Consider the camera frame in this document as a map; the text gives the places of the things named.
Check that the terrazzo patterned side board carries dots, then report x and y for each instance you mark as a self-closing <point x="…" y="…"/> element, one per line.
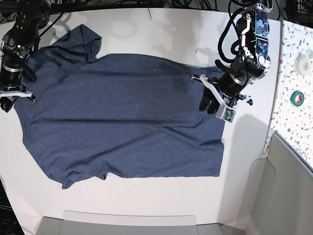
<point x="294" y="124"/>

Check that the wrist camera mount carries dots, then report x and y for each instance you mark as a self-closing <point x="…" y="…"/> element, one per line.
<point x="13" y="95"/>
<point x="225" y="111"/>

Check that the grey bin front edge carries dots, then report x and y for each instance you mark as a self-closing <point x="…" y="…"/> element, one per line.
<point x="83" y="223"/>

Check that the green tape roll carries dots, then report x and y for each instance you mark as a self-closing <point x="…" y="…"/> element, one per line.
<point x="297" y="98"/>

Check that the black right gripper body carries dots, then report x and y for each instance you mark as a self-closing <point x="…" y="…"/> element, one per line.
<point x="11" y="73"/>

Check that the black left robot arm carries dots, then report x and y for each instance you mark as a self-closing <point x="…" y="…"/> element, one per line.
<point x="251" y="25"/>

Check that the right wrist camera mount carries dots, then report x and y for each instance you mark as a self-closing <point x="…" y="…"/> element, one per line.
<point x="13" y="95"/>

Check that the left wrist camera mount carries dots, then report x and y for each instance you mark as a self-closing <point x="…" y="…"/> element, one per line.
<point x="225" y="111"/>

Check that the clear tape spool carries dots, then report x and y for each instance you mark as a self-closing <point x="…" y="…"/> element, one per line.
<point x="303" y="63"/>

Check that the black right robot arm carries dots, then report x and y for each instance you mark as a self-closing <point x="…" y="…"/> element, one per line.
<point x="20" y="42"/>

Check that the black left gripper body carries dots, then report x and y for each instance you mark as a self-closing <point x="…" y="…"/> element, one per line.
<point x="227" y="85"/>

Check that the dark blue t-shirt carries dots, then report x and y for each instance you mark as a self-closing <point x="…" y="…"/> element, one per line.
<point x="131" y="115"/>

